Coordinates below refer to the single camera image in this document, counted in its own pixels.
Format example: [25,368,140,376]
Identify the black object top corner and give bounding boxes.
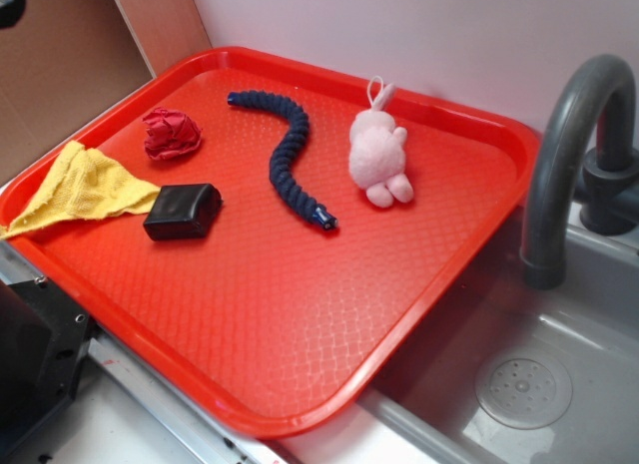
[0,0,26,29]

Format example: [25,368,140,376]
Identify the dark blue braided rope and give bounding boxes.
[227,89,341,232]

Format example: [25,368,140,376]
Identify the pink plush bunny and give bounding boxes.
[348,76,414,209]

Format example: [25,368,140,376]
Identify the crumpled red cloth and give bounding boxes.
[142,107,203,161]

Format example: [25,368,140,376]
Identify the black rectangular block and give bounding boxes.
[143,184,223,241]

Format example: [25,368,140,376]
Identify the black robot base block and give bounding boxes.
[1,280,95,462]

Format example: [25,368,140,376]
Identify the yellow cloth rag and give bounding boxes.
[1,141,160,240]

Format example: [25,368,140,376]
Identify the red plastic tray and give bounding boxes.
[12,47,539,438]

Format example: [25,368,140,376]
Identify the grey plastic faucet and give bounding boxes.
[520,54,638,289]

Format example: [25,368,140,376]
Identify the grey toy sink basin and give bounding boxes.
[360,214,638,463]

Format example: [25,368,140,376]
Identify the brown cardboard panel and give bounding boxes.
[1,0,211,183]

